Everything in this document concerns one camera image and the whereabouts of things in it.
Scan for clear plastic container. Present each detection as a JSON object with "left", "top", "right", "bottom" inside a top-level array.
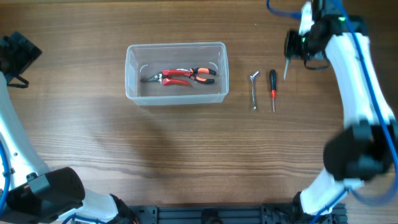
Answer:
[{"left": 125, "top": 42, "right": 229, "bottom": 106}]

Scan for red handled pruning shears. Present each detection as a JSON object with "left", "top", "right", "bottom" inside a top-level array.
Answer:
[{"left": 141, "top": 69, "right": 191, "bottom": 86}]

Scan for silver hex wrench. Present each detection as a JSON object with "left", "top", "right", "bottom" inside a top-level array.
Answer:
[{"left": 250, "top": 70, "right": 259, "bottom": 111}]

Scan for green handled screwdriver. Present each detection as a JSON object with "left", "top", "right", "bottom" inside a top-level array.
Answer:
[{"left": 283, "top": 57, "right": 290, "bottom": 80}]

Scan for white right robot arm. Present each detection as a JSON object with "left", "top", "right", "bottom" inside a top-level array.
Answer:
[{"left": 285, "top": 1, "right": 397, "bottom": 219}]

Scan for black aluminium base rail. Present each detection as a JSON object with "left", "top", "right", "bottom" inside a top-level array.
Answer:
[{"left": 127, "top": 203, "right": 346, "bottom": 224}]

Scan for orange black needle-nose pliers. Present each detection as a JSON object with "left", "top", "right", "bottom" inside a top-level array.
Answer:
[{"left": 175, "top": 67, "right": 217, "bottom": 85}]

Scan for black red screwdriver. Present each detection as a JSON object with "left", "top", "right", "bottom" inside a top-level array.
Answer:
[{"left": 269, "top": 70, "right": 277, "bottom": 112}]

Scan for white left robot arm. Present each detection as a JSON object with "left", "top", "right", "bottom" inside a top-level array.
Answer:
[{"left": 1, "top": 32, "right": 140, "bottom": 223}]

